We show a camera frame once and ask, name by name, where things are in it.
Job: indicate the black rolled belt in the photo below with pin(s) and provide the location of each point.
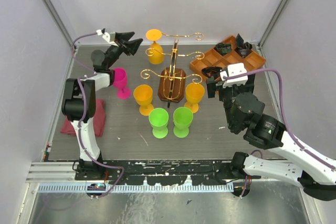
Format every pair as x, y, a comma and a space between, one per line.
209, 72

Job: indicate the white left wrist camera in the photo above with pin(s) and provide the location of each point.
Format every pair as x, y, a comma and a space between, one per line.
109, 37

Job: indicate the black mounting rail base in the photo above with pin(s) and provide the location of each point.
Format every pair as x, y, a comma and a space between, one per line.
161, 172

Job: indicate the gold wire wine glass rack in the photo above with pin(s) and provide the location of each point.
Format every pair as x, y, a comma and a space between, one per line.
172, 79

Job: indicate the dark blue folded cloth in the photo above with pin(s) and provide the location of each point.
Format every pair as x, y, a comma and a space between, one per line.
243, 48

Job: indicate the red folded cloth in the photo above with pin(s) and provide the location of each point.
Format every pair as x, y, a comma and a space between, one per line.
99, 121

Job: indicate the green wine glass right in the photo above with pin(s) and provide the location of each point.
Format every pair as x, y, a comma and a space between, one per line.
182, 118

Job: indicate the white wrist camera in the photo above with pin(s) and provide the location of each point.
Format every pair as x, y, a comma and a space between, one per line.
109, 37
233, 70

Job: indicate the green wine glass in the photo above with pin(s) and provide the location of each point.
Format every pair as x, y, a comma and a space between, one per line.
159, 119
182, 118

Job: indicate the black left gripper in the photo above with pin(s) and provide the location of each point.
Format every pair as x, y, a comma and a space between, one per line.
119, 44

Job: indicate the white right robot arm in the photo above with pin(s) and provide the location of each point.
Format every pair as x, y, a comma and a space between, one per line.
307, 169

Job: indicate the orange wine glass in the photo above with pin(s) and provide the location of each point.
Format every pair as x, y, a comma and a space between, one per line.
143, 95
155, 51
194, 93

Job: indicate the orange wooden divided tray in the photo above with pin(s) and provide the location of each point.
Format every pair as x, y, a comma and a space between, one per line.
213, 59

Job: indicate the green wine glass left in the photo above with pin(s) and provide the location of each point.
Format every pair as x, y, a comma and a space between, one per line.
159, 119

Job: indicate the dark green patterned cloth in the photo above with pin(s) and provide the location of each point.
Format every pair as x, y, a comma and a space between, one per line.
223, 48

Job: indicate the pink plastic wine glass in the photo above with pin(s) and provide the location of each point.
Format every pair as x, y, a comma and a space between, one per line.
120, 82

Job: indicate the grey slotted cable duct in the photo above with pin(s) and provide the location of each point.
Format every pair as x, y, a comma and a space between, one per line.
99, 188

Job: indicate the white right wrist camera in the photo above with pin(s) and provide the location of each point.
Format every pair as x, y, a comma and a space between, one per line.
233, 70

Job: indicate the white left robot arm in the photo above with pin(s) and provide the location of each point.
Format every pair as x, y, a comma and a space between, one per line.
79, 98

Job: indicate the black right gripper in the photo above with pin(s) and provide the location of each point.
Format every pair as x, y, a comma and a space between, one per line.
213, 83

